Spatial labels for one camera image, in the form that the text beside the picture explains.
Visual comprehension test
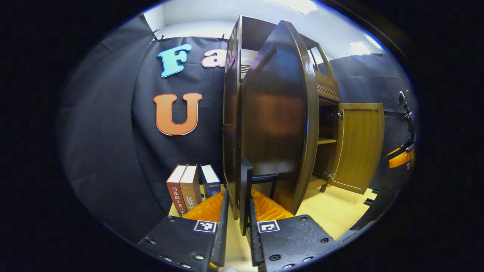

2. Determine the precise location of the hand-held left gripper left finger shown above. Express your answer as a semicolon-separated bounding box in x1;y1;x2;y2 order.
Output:
137;190;230;272

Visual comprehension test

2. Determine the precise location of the brown book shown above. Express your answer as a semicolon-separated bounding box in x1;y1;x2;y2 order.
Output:
179;165;203;212

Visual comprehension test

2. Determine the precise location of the wooden drawer with black knob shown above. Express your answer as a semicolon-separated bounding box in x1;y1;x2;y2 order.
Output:
315;70;341;102

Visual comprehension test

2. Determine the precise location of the ceiling light panel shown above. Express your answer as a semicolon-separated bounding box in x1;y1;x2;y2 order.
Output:
270;0;319;15
349;41;373;56

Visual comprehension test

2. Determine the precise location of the blue book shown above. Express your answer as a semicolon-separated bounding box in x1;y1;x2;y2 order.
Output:
200;164;222;201

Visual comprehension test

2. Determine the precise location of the wooden shoe cabinet door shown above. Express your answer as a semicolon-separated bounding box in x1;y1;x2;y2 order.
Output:
327;103;385;195
239;20;320;236

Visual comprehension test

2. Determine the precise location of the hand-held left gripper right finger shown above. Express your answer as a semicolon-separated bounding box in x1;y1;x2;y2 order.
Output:
248;189;339;272

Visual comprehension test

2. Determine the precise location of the black backdrop cloth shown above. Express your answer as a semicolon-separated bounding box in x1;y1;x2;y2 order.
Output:
57;13;418;242

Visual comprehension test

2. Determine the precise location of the wooden double-door shoe cabinet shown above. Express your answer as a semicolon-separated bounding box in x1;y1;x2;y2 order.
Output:
222;15;343;220

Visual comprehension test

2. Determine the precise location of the red and white book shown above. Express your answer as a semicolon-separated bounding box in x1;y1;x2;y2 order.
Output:
166;165;188;218

